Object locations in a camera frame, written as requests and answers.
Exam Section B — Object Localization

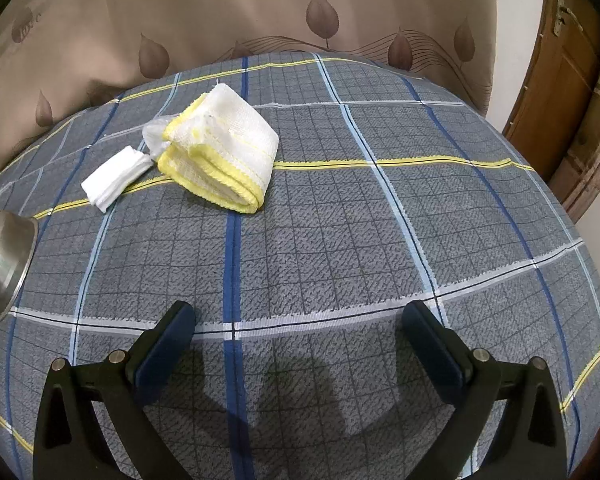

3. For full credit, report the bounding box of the wooden door frame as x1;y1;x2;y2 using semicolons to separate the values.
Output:
550;25;600;224

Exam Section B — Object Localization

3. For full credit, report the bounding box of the metal door handle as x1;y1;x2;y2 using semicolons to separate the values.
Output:
552;0;569;37

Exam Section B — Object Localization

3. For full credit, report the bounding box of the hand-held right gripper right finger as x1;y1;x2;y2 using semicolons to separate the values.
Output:
401;300;568;480

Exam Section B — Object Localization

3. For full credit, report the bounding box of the brown wooden door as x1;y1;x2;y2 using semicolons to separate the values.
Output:
502;0;600;182

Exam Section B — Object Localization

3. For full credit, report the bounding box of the small white folded cloth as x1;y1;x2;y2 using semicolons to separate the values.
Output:
81;146;149;213

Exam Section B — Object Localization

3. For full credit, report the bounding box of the grey plaid bed sheet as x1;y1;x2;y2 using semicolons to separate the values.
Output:
0;52;600;480

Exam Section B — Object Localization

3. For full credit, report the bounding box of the clear plastic wrapper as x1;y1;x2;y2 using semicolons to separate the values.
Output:
141;116;175;164

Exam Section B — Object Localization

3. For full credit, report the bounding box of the stainless steel bowl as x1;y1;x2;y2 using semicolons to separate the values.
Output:
0;211;39;323

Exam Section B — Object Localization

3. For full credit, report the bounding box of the beige leaf print curtain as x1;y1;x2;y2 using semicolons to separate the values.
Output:
0;0;497;192

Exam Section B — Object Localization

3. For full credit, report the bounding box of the yellow-trimmed white mesh cloth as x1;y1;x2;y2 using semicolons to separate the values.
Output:
161;84;280;214

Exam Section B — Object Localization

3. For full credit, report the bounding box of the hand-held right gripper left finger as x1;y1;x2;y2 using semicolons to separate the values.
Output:
32;300;197;480

